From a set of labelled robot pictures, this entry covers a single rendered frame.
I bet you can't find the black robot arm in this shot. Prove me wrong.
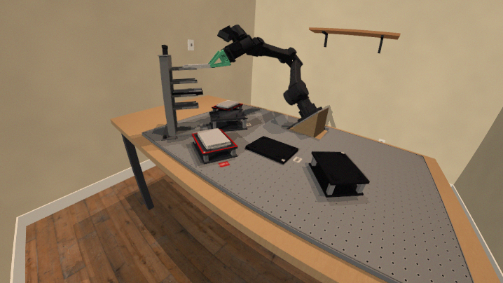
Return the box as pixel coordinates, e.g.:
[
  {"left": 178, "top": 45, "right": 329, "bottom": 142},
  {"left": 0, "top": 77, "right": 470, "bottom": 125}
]
[{"left": 217, "top": 25, "right": 322, "bottom": 122}]

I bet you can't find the grey slotted rack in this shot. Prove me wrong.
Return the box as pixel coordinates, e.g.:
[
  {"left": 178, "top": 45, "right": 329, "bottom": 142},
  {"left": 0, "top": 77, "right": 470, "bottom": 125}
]
[{"left": 159, "top": 56, "right": 200, "bottom": 137}]

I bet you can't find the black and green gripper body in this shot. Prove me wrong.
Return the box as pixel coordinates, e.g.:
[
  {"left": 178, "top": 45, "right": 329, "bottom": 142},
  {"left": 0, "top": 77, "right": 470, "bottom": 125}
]
[{"left": 223, "top": 47, "right": 244, "bottom": 63}]

